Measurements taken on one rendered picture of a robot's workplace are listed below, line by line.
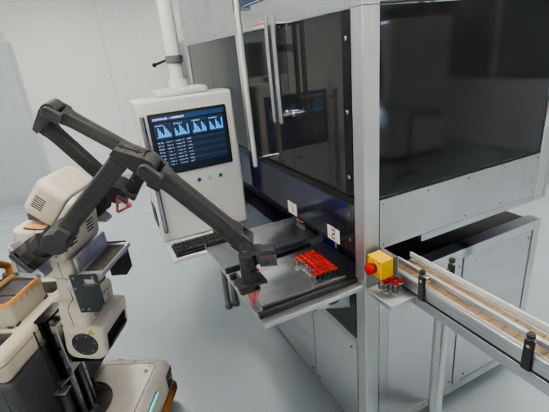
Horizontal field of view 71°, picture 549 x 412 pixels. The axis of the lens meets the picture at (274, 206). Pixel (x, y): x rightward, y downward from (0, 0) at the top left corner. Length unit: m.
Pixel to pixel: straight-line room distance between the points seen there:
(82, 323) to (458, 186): 1.51
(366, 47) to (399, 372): 1.32
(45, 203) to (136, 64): 5.22
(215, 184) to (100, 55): 4.63
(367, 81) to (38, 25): 5.71
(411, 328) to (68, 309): 1.35
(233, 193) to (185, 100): 0.56
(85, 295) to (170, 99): 0.99
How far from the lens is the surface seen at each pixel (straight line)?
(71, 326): 1.73
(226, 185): 2.17
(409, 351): 1.85
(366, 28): 1.23
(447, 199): 1.60
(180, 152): 2.06
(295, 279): 1.53
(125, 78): 6.57
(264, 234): 1.91
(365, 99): 1.24
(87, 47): 6.54
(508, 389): 2.49
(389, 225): 1.43
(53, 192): 1.48
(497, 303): 1.35
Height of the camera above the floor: 1.70
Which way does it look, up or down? 22 degrees down
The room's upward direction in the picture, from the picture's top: 6 degrees counter-clockwise
